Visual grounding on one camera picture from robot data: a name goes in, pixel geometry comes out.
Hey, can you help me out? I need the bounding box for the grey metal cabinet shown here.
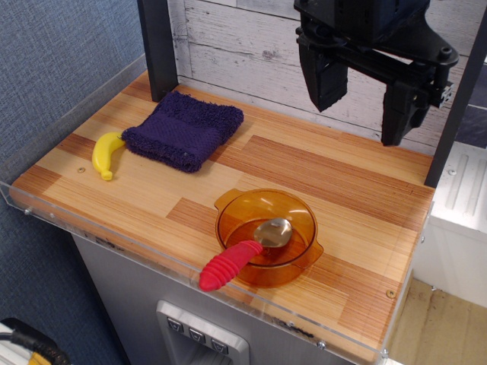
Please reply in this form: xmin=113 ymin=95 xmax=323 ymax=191
xmin=74 ymin=236 xmax=347 ymax=364

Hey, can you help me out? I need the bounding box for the orange transparent plastic bowl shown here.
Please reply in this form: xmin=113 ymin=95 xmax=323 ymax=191
xmin=215 ymin=189 xmax=323 ymax=287

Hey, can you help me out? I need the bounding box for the white ridged side unit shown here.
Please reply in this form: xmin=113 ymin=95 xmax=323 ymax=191
xmin=412 ymin=142 xmax=486 ymax=307

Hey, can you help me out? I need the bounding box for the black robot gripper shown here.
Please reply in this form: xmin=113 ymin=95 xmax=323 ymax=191
xmin=294 ymin=1 xmax=459 ymax=146

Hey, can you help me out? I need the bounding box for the yellow taped aluminium rail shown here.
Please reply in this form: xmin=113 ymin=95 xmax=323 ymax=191
xmin=1 ymin=318 xmax=72 ymax=364

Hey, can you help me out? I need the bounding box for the black frame post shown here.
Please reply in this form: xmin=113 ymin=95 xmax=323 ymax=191
xmin=425 ymin=9 xmax=486 ymax=188
xmin=137 ymin=0 xmax=179 ymax=102

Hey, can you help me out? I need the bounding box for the black right frame post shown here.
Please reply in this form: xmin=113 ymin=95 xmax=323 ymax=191
xmin=425 ymin=9 xmax=486 ymax=188

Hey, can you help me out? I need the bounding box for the yellow toy banana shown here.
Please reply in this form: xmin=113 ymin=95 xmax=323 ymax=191
xmin=91 ymin=132 xmax=126 ymax=181

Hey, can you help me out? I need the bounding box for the clear acrylic table guard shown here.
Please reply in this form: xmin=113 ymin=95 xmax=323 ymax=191
xmin=1 ymin=50 xmax=432 ymax=364

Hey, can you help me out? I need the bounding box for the black left frame post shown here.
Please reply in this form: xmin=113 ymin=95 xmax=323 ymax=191
xmin=137 ymin=0 xmax=179 ymax=102

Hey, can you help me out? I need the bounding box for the red handled metal spoon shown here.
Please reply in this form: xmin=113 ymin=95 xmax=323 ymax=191
xmin=199 ymin=217 xmax=293 ymax=292

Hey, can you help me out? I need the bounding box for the purple folded cloth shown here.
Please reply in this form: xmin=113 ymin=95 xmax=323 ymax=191
xmin=122 ymin=91 xmax=244 ymax=173

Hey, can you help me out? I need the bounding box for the silver button control panel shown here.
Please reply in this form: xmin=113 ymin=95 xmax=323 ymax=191
xmin=156 ymin=300 xmax=250 ymax=364

